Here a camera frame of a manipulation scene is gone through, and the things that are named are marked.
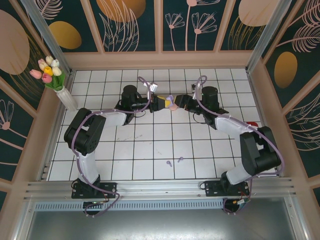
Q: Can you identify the white ribbed vase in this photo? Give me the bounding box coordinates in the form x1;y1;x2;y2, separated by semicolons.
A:
55;86;78;113

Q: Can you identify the artificial tulip bouquet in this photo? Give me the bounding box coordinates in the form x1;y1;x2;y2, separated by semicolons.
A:
29;55;67;91

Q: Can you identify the grey metal panel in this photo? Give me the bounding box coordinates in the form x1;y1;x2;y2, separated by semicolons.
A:
24;209;303;240

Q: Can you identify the aluminium frame post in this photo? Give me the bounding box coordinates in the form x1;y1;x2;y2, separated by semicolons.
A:
245;0;293;74
19;0;74;74

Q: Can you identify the aluminium mounting rail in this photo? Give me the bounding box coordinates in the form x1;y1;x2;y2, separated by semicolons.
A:
23;176;298;201

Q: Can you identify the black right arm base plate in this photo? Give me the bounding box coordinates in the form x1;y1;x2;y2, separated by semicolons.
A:
204;179;251;198

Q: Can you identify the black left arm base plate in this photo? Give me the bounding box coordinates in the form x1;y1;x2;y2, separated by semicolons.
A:
71;181;118;200

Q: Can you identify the slotted grey cable duct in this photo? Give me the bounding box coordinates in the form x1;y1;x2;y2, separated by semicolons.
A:
33;199;226;213

